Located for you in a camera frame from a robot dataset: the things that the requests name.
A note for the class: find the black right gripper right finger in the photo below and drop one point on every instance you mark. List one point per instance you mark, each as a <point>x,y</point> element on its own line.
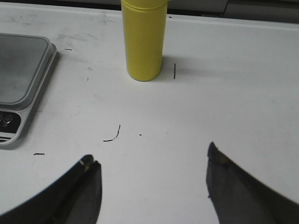
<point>239,198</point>

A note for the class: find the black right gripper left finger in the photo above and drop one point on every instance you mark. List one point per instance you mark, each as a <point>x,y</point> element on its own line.
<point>74,198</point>

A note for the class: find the yellow squeeze bottle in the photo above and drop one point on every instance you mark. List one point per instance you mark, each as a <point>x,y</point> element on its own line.
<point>144,24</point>

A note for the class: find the silver digital kitchen scale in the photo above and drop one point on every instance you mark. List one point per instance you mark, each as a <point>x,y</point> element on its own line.
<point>26,65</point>

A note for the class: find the grey metal counter shelf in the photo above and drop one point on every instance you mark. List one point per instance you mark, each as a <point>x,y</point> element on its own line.
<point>259,10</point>

